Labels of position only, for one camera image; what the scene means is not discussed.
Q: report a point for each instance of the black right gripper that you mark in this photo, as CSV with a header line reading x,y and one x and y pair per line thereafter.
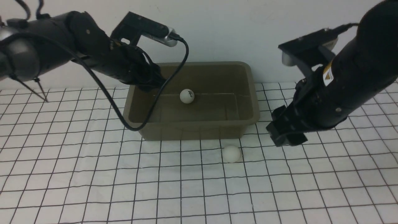
x,y
314,107

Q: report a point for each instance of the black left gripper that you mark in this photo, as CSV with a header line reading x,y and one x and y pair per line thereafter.
x,y
129,65

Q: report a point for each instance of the white ping-pong ball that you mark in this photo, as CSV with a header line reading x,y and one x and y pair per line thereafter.
x,y
231,154

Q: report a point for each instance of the white ping-pong ball logo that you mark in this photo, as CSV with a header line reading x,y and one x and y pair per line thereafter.
x,y
187,96

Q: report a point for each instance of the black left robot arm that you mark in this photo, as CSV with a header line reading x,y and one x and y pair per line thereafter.
x,y
26,58

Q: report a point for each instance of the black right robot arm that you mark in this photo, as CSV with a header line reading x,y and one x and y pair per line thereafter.
x,y
343,68

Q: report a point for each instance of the olive plastic storage bin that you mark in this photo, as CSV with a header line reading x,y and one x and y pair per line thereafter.
x,y
225,104

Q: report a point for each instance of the white checkered tablecloth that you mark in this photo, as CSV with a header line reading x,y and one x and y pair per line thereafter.
x,y
71,161

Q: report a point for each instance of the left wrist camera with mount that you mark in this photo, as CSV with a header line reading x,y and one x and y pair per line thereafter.
x,y
133,26

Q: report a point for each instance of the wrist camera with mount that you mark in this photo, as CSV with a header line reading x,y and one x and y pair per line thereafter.
x,y
133,26
310,50

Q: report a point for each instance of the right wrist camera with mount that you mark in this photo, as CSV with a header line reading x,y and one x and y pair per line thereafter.
x,y
310,50

